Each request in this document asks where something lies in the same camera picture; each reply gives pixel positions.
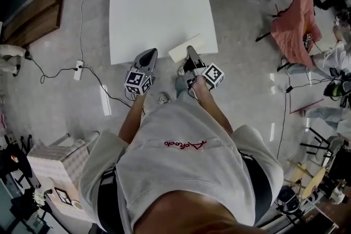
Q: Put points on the white power strip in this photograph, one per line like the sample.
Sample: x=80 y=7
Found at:
x=78 y=69

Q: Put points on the person's right shoe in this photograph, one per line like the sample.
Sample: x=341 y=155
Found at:
x=182 y=71

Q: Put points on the black frame cotton picture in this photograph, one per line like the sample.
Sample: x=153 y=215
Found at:
x=63 y=196

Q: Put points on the plate of food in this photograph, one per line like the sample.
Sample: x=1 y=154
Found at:
x=76 y=205

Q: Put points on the person's black body harness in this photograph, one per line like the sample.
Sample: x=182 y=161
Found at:
x=260 y=181

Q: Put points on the person's left shoe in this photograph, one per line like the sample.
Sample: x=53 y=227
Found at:
x=164 y=97

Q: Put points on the black white round device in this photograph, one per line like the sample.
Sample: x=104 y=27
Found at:
x=286 y=194

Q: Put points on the person's grey t-shirt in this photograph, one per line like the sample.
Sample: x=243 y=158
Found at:
x=178 y=172

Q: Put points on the checkered pink box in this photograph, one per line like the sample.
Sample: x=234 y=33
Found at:
x=52 y=164

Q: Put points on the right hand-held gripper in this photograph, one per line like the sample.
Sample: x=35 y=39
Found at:
x=213 y=75

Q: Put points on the pink cloth on chair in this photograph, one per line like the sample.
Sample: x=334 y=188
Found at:
x=293 y=27

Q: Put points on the round wooden stool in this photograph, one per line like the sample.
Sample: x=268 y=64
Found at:
x=314 y=182

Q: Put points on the brown wooden bench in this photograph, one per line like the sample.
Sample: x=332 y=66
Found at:
x=35 y=16

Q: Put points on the person's shoe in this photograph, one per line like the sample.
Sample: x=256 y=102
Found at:
x=182 y=71
x=164 y=97

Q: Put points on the person's chin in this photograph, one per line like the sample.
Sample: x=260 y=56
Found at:
x=192 y=213

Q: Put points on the cream cloth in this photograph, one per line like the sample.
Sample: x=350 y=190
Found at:
x=181 y=52

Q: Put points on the person's left forearm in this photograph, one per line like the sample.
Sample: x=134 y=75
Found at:
x=133 y=117

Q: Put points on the person's right forearm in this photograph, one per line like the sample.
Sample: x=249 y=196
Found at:
x=208 y=104

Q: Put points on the white flower bunch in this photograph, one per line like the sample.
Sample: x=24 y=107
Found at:
x=39 y=197

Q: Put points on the white table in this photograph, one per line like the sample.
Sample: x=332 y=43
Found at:
x=159 y=8

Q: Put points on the grey chair black frame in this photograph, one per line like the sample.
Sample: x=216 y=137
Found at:
x=333 y=142

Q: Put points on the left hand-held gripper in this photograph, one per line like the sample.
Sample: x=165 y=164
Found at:
x=138 y=80

